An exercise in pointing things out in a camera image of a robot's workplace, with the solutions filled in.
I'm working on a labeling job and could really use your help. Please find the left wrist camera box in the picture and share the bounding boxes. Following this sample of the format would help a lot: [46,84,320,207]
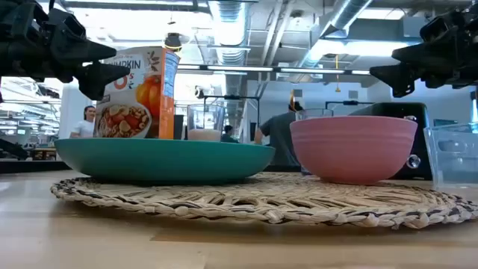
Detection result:
[48,7,87,38]

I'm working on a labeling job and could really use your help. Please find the black background rig frame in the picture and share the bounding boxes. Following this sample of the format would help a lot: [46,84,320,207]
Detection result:
[324,99,374,110]
[203,95,261,140]

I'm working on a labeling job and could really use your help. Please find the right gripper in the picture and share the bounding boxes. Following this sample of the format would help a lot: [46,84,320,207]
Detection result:
[369,3,478,98]

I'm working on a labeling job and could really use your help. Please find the clear plastic container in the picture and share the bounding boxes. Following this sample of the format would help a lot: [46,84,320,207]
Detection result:
[423,122,478,190]

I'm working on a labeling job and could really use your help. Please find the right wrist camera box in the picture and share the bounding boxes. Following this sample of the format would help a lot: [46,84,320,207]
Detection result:
[420,16,451,43]

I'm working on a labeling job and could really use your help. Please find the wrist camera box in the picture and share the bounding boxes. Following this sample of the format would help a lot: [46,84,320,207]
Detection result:
[420,16,451,43]
[48,7,87,38]

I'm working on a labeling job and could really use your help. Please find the pink ribbed bowl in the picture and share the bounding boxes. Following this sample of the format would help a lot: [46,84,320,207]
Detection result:
[289,115,418,186]

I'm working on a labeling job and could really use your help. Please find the orange pumpkin cereal box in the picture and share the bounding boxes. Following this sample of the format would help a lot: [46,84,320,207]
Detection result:
[93,46,181,140]

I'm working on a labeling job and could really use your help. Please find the black overhead light bar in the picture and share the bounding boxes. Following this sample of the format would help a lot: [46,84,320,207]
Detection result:
[177,63,371,76]

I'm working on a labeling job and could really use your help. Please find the black round ceiling device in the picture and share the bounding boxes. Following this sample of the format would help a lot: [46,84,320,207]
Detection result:
[163,32,183,52]

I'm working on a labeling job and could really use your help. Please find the black computer monitor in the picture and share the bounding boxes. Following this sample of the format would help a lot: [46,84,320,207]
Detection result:
[173,114,185,140]

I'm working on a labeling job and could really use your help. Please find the glass of milk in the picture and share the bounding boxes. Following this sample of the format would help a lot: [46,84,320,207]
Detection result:
[186,103,226,142]

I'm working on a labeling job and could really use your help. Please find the black vacuum hose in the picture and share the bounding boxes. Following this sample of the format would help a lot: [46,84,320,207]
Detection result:
[0,137,29,160]

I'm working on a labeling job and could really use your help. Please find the ribbed silver ventilation duct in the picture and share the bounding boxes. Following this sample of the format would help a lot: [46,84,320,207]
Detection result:
[208,0,250,125]

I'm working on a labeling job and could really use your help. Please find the white building column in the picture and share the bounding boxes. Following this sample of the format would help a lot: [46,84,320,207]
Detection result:
[58,80,96,140]

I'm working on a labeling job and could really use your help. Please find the person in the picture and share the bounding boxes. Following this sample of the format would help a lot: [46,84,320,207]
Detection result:
[253,100,302,167]
[69,105,96,139]
[220,125,240,143]

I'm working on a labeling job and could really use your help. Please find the round woven straw placemat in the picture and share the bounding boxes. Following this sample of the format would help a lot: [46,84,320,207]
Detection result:
[50,171,478,229]

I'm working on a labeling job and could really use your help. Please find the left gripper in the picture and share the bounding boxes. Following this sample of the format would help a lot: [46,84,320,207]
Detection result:
[0,0,131,101]

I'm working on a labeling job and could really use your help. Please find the teal plate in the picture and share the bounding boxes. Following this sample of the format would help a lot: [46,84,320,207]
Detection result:
[54,137,276,185]

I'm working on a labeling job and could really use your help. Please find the black aluminium rig frame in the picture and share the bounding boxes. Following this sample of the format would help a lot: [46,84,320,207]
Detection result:
[0,159,72,175]

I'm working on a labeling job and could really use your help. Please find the black toaster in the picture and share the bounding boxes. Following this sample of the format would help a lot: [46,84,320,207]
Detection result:
[350,102,434,181]

